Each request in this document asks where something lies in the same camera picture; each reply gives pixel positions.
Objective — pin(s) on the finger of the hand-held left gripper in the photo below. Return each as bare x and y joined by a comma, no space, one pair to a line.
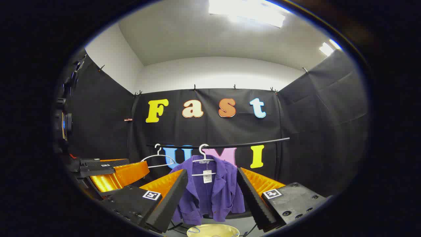
118,176

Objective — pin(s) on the black backdrop cloth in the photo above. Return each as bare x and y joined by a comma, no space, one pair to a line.
296,115

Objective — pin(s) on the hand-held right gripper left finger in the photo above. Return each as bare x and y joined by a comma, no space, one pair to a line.
171,204

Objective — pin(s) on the large ceiling light panel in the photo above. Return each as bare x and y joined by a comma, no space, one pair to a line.
250,13

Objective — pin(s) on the black clothes rail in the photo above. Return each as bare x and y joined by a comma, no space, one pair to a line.
263,142

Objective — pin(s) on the beige laundry hamper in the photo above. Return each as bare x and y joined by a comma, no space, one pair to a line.
213,230

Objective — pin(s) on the small ceiling light panel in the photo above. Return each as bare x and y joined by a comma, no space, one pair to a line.
326,49

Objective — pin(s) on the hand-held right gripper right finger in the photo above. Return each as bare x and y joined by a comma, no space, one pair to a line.
255,200

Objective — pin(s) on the white plastic hanger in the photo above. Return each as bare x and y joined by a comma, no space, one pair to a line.
159,152
204,174

